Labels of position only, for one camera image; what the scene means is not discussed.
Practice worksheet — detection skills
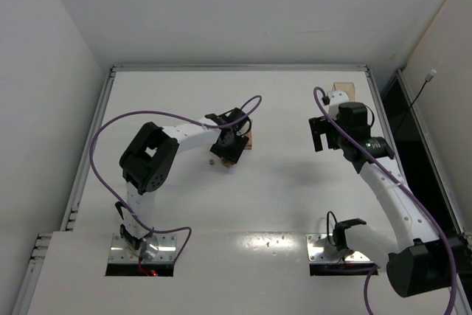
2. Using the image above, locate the dark-sided wood block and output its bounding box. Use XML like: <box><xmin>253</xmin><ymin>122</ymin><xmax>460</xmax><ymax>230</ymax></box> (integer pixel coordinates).
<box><xmin>221</xmin><ymin>159</ymin><xmax>234</xmax><ymax>168</ymax></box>

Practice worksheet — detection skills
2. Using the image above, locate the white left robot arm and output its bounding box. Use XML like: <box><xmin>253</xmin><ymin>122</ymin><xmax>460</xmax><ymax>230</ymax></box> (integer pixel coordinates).
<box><xmin>115</xmin><ymin>108</ymin><xmax>251</xmax><ymax>250</ymax></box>

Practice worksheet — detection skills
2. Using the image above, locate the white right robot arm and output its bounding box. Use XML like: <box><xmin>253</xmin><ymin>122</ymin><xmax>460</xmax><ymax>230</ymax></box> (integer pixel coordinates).
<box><xmin>309</xmin><ymin>87</ymin><xmax>460</xmax><ymax>303</ymax></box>

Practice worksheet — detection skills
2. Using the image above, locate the translucent amber plastic tray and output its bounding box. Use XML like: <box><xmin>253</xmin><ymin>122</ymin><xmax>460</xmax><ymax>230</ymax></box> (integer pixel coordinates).
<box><xmin>333</xmin><ymin>82</ymin><xmax>355</xmax><ymax>102</ymax></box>

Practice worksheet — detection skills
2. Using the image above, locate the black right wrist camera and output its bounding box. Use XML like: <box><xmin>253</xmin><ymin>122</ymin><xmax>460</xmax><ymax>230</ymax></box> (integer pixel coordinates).
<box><xmin>338</xmin><ymin>102</ymin><xmax>375</xmax><ymax>130</ymax></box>

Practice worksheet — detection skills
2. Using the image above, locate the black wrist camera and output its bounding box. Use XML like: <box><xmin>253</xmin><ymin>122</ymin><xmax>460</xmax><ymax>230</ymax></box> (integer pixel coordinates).
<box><xmin>338</xmin><ymin>102</ymin><xmax>375</xmax><ymax>130</ymax></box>
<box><xmin>204</xmin><ymin>108</ymin><xmax>252</xmax><ymax>136</ymax></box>

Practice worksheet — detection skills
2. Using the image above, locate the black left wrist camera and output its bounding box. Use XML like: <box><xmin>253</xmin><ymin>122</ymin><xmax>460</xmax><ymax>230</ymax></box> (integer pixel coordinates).
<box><xmin>204</xmin><ymin>108</ymin><xmax>252</xmax><ymax>136</ymax></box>

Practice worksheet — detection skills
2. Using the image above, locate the black cable with white plug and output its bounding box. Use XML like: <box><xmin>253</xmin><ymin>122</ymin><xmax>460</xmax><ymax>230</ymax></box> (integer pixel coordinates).
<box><xmin>407</xmin><ymin>68</ymin><xmax>437</xmax><ymax>112</ymax></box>

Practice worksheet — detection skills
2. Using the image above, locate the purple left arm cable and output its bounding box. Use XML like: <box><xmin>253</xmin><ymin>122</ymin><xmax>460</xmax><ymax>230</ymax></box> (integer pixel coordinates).
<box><xmin>90</xmin><ymin>94</ymin><xmax>263</xmax><ymax>268</ymax></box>

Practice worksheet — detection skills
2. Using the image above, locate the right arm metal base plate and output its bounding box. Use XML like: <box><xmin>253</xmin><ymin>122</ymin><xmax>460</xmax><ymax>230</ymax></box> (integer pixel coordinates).
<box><xmin>306</xmin><ymin>233</ymin><xmax>372</xmax><ymax>266</ymax></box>

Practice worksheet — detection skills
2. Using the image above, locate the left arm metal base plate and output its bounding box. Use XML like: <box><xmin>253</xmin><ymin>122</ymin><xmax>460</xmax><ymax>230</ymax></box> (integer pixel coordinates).
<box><xmin>108</xmin><ymin>235</ymin><xmax>176</xmax><ymax>265</ymax></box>

